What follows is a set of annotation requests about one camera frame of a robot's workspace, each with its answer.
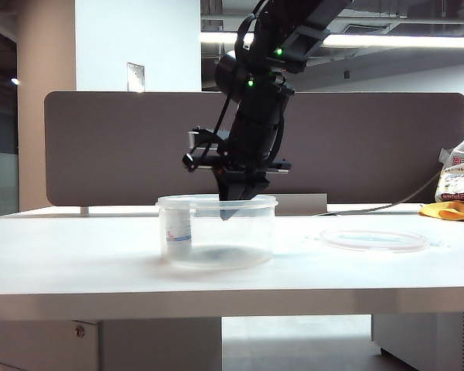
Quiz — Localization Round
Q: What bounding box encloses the printed plastic snack bag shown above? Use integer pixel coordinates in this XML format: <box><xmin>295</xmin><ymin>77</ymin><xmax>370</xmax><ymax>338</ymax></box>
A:
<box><xmin>432</xmin><ymin>111</ymin><xmax>464</xmax><ymax>205</ymax></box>

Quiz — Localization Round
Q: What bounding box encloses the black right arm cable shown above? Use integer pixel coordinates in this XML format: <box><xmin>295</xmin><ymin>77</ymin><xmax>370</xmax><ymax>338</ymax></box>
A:
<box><xmin>185</xmin><ymin>0</ymin><xmax>270</xmax><ymax>171</ymax></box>

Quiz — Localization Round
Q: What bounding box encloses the ceiling air vent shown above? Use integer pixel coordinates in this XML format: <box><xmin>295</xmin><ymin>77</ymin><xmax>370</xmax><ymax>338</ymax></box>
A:
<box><xmin>343</xmin><ymin>23</ymin><xmax>391</xmax><ymax>36</ymax></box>

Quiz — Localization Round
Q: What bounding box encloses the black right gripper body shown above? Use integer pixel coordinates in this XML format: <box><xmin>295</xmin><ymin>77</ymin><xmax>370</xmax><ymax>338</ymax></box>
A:
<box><xmin>183</xmin><ymin>146</ymin><xmax>294</xmax><ymax>182</ymax></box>

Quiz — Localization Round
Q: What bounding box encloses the small white medicine bottle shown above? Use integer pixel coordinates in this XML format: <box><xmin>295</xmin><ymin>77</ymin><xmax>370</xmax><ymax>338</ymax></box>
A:
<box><xmin>165</xmin><ymin>208</ymin><xmax>193</xmax><ymax>258</ymax></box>

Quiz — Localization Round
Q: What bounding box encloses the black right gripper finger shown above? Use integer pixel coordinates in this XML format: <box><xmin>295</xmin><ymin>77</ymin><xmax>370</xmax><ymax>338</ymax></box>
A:
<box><xmin>213</xmin><ymin>172</ymin><xmax>239</xmax><ymax>222</ymax></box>

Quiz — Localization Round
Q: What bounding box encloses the white drawer pedestal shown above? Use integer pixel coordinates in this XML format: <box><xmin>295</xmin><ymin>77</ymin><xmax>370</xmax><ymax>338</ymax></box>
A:
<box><xmin>0</xmin><ymin>319</ymin><xmax>222</xmax><ymax>371</ymax></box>

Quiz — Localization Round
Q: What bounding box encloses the white cabinet with vent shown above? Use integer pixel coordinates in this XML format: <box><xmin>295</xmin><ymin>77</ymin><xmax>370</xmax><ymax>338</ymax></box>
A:
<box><xmin>370</xmin><ymin>311</ymin><xmax>464</xmax><ymax>371</ymax></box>

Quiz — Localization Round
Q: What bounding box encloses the brown desk divider panel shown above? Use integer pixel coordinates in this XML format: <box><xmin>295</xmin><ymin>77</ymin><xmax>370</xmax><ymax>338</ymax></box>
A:
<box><xmin>44</xmin><ymin>91</ymin><xmax>464</xmax><ymax>207</ymax></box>

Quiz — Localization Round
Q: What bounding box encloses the long ceiling light strip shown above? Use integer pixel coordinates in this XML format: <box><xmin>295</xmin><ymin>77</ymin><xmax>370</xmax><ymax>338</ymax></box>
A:
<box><xmin>200</xmin><ymin>32</ymin><xmax>464</xmax><ymax>50</ymax></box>

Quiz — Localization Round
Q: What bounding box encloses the clear lid with clip tabs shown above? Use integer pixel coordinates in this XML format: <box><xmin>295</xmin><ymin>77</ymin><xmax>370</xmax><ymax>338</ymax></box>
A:
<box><xmin>303</xmin><ymin>228</ymin><xmax>445</xmax><ymax>253</ymax></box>

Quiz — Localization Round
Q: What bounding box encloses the grey desk cable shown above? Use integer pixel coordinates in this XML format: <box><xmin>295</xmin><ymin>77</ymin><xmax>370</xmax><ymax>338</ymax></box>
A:
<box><xmin>316</xmin><ymin>169</ymin><xmax>442</xmax><ymax>217</ymax></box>

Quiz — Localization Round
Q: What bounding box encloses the round clear plastic box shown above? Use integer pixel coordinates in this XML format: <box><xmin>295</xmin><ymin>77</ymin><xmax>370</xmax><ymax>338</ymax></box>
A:
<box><xmin>155</xmin><ymin>194</ymin><xmax>278</xmax><ymax>270</ymax></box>

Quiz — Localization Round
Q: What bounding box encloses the metal wall plate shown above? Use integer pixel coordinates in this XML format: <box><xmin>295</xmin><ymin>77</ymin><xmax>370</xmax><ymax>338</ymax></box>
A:
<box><xmin>126</xmin><ymin>62</ymin><xmax>145</xmax><ymax>94</ymax></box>

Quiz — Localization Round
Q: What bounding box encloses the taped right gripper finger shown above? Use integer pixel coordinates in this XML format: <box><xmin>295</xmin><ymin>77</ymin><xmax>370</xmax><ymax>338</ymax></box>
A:
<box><xmin>231</xmin><ymin>180</ymin><xmax>270</xmax><ymax>212</ymax></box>

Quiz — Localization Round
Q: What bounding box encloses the yellow cloth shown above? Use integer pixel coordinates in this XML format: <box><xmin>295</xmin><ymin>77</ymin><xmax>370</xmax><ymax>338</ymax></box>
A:
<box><xmin>417</xmin><ymin>200</ymin><xmax>464</xmax><ymax>224</ymax></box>

